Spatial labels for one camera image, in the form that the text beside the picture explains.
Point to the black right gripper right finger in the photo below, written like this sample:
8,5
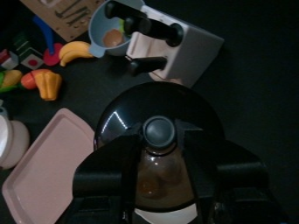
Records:
233,175

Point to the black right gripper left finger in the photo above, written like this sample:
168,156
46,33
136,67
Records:
100,175

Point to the black glass pot lid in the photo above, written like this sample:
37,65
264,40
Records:
155,99

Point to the pink plastic tray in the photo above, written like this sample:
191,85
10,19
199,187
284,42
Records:
53,163

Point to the orange toy bell pepper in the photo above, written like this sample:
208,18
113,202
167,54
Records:
48,86

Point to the red toy tomato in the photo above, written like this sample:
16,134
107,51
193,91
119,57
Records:
28,81

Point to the toy corn with green husk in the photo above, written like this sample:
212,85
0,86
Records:
10,78

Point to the white block with red dot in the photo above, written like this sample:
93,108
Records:
32,61

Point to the yellow toy banana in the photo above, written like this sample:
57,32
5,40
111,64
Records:
73,48

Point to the white toy knife block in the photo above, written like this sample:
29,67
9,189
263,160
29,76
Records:
193,49

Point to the red and white toy block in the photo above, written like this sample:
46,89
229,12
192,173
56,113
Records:
8,59

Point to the orange round toy food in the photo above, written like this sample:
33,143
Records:
112,38

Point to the green striped toy block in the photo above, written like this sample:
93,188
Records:
22,42

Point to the light blue toy bowl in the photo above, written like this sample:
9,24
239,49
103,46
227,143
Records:
100,22

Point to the cardboard box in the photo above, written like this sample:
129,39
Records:
65,17

